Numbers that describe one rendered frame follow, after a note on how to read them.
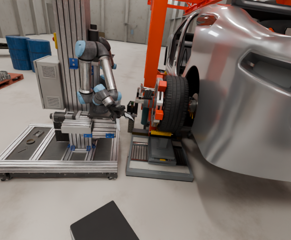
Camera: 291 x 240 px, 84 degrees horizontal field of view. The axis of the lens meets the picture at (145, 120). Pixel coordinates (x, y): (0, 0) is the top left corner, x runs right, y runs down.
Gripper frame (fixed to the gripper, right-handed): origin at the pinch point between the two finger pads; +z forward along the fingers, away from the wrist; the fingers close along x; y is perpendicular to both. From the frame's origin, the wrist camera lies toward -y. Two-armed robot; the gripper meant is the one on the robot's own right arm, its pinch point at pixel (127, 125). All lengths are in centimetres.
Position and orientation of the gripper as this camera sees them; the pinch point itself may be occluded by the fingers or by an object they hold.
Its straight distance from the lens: 115.8
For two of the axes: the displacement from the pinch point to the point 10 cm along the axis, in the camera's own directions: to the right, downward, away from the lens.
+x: -6.0, 4.7, -6.5
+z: 5.7, 8.2, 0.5
